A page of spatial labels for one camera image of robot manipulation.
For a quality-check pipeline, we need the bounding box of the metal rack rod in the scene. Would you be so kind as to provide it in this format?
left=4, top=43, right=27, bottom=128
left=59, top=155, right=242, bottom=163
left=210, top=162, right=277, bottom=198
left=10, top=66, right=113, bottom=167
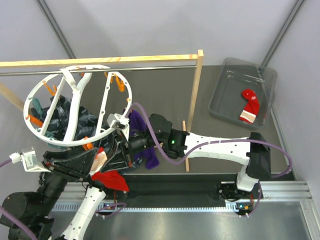
left=0, top=65, right=196, bottom=77

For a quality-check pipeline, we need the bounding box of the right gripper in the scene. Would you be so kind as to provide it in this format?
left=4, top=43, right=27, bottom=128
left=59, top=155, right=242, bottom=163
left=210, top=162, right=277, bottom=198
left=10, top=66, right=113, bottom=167
left=100, top=130, right=165, bottom=173

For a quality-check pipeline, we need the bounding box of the dark shark print cloth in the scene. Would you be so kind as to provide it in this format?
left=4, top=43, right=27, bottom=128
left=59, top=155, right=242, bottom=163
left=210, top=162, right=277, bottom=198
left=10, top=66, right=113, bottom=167
left=29, top=94, right=141, bottom=176

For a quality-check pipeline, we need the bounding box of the teal clip front left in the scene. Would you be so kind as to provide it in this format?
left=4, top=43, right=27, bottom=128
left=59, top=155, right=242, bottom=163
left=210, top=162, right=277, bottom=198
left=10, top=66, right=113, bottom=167
left=44, top=130, right=67, bottom=150

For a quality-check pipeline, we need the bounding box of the purple sock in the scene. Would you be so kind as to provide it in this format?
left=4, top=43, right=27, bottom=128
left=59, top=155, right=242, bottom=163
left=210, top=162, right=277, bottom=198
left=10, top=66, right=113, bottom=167
left=128, top=109, right=160, bottom=170

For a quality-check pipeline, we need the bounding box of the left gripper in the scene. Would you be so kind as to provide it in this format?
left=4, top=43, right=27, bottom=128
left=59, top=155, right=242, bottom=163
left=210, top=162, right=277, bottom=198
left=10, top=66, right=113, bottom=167
left=37, top=141, right=99, bottom=215

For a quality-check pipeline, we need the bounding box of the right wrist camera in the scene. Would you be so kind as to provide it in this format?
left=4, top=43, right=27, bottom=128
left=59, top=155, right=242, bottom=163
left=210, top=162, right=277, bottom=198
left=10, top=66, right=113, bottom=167
left=106, top=113, right=130, bottom=139

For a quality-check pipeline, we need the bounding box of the orange front clip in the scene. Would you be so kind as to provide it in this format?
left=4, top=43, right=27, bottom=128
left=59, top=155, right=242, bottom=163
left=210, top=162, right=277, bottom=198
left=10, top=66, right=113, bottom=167
left=82, top=142, right=94, bottom=151

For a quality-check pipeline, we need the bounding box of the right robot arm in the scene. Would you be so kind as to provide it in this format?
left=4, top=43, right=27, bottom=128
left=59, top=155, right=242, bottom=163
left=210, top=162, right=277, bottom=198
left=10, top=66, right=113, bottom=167
left=100, top=113, right=272, bottom=198

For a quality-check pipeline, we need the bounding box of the grey plastic bin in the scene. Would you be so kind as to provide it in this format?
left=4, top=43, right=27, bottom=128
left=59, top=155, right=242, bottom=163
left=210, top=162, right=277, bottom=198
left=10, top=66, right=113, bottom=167
left=208, top=57, right=277, bottom=129

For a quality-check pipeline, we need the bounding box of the wooden clothes rack frame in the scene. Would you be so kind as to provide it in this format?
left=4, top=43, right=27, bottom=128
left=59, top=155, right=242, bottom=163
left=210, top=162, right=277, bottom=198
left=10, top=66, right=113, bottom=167
left=0, top=49, right=205, bottom=173

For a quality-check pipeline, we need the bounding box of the white round clip hanger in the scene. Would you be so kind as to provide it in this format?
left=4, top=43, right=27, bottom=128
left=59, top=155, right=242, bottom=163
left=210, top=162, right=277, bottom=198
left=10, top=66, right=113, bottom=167
left=23, top=64, right=133, bottom=147

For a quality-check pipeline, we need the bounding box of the orange clip right bar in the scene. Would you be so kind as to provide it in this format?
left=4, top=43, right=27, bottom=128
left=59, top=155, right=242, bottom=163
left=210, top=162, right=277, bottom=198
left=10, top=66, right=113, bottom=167
left=113, top=74, right=125, bottom=93

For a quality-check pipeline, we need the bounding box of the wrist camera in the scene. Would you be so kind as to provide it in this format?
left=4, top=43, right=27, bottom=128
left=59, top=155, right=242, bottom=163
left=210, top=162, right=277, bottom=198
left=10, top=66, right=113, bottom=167
left=9, top=147, right=50, bottom=173
left=106, top=113, right=130, bottom=139

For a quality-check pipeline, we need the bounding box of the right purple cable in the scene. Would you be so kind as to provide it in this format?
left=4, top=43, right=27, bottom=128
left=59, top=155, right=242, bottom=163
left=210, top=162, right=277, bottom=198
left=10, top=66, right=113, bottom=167
left=124, top=102, right=294, bottom=218

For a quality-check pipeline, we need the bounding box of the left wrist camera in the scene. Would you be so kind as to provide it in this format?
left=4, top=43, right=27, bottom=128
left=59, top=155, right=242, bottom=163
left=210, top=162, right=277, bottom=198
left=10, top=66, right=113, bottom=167
left=9, top=147, right=50, bottom=173

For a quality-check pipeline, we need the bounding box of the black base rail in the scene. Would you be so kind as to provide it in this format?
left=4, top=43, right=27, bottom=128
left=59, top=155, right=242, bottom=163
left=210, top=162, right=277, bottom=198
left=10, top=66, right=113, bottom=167
left=82, top=172, right=263, bottom=211

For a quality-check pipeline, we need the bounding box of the orange clip left rim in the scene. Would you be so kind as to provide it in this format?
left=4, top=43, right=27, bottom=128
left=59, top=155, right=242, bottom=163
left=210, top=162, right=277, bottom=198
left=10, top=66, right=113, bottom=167
left=25, top=115, right=43, bottom=128

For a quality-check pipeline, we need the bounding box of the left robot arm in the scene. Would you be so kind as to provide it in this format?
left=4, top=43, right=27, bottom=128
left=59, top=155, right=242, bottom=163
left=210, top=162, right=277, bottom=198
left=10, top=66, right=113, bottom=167
left=0, top=146, right=114, bottom=240

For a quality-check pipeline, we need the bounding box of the red snowflake sock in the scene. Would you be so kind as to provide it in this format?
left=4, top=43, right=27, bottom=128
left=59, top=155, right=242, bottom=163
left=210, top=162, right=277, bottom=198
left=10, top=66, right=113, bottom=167
left=89, top=147, right=129, bottom=192
left=239, top=88, right=260, bottom=124

